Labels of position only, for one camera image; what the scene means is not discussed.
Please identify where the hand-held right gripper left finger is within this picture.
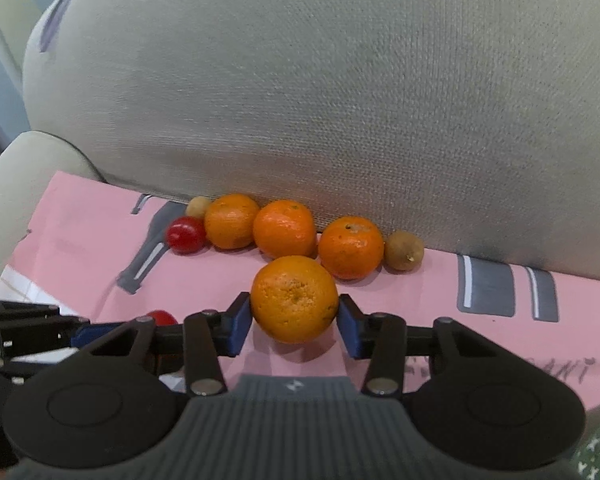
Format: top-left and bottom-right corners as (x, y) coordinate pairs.
(87, 291), (254, 397)

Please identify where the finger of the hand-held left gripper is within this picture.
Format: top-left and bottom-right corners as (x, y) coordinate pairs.
(0, 316), (131, 365)
(0, 297), (62, 328)

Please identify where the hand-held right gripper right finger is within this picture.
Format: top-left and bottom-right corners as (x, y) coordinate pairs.
(336, 293), (503, 397)

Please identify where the large orange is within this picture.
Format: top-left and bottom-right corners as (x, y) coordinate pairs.
(250, 255), (340, 345)

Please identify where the red cherry tomato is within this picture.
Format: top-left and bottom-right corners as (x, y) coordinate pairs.
(166, 216), (207, 255)
(145, 310), (179, 328)

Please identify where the small orange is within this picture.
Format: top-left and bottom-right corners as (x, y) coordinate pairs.
(318, 216), (385, 281)
(252, 200), (318, 260)
(204, 194), (261, 251)

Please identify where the pink printed cloth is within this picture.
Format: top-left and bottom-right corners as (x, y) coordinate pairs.
(0, 170), (600, 413)

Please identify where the brown kiwi fruit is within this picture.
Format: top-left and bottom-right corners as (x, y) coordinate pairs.
(384, 230), (425, 272)

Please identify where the brown longan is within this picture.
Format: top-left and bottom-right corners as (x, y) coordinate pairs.
(186, 196), (214, 220)

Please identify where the beige sofa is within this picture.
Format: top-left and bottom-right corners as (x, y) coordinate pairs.
(0, 0), (600, 311)

